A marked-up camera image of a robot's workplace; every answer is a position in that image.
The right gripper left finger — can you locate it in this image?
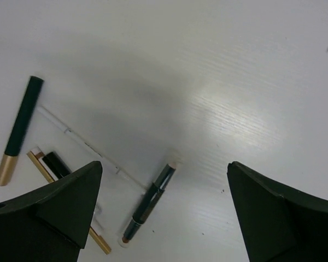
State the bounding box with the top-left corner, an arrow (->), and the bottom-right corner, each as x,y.
0,161 -> 103,261

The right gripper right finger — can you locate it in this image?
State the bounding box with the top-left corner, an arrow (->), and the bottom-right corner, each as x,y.
227,162 -> 328,261

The black double ended concealer stick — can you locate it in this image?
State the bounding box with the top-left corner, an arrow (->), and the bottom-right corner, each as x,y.
118,151 -> 183,248

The gold makeup pencil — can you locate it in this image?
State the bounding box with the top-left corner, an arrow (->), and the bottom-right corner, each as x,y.
27,147 -> 112,255

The thin clear silver stick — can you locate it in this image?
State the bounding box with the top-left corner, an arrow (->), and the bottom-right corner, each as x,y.
37,106 -> 147,193

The dark green gold mascara tube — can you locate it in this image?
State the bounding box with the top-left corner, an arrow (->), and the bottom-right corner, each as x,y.
0,76 -> 44,186

